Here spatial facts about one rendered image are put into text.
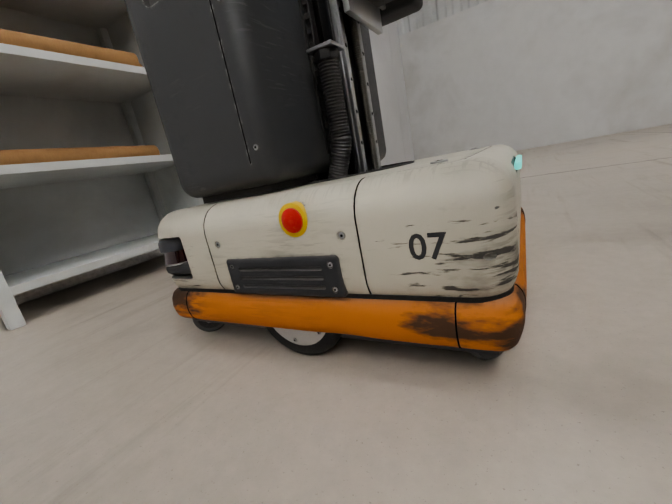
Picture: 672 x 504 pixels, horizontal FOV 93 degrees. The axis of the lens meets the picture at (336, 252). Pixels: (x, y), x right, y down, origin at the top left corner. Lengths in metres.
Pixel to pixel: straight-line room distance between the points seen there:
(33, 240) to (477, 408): 1.85
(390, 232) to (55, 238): 1.76
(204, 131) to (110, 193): 1.51
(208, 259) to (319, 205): 0.27
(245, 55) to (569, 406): 0.62
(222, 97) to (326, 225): 0.27
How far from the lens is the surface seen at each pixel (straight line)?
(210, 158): 0.62
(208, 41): 0.61
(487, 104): 6.68
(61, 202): 2.01
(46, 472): 0.62
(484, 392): 0.47
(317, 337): 0.54
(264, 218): 0.51
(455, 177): 0.39
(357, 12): 0.72
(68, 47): 1.78
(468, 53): 6.84
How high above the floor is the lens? 0.30
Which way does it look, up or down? 14 degrees down
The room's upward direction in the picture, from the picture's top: 11 degrees counter-clockwise
